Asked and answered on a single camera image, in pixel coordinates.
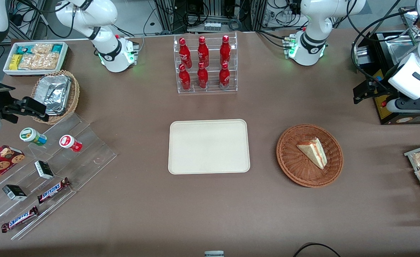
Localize small black box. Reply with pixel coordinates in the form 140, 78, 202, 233
34, 160, 54, 180
2, 184, 28, 201

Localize black floor cable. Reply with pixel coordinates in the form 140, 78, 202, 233
293, 242, 341, 257

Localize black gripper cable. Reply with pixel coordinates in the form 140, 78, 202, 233
346, 0, 418, 94

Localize red lid cup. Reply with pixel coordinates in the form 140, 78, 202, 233
59, 135, 83, 153

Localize green lid cup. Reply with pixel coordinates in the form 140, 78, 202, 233
19, 127, 47, 146

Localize white plastic snack bin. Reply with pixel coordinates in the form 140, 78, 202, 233
3, 41, 69, 76

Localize red cola bottle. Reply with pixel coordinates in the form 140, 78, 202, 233
197, 36, 209, 68
178, 37, 192, 69
220, 35, 231, 67
197, 62, 209, 89
179, 64, 191, 91
219, 61, 231, 89

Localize brown wicker basket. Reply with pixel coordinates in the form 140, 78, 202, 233
276, 124, 344, 188

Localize clear acrylic stepped display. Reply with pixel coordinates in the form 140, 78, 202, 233
0, 112, 118, 241

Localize black yellow food warmer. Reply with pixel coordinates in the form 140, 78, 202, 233
352, 7, 420, 126

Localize steel warmer pan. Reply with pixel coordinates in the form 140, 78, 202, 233
385, 35, 420, 65

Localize snickers bar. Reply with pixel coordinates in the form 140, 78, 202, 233
37, 177, 71, 204
1, 206, 39, 233

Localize cream plastic tray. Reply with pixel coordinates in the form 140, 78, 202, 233
168, 119, 251, 175

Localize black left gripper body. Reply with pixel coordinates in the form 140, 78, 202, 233
366, 79, 400, 103

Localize yellow snack packet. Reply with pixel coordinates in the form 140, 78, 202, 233
9, 54, 23, 71

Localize aluminium foil containers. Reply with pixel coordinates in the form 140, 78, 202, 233
38, 75, 72, 116

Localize clear acrylic bottle rack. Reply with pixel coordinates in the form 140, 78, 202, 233
173, 32, 238, 94

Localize large rice cracker bag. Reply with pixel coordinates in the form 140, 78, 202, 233
18, 52, 59, 70

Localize clear rice cracker bag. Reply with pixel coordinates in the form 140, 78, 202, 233
31, 43, 54, 55

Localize light wicker basket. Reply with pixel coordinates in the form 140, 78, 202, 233
31, 70, 80, 125

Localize triangular sandwich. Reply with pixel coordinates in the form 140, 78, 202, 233
296, 137, 328, 170

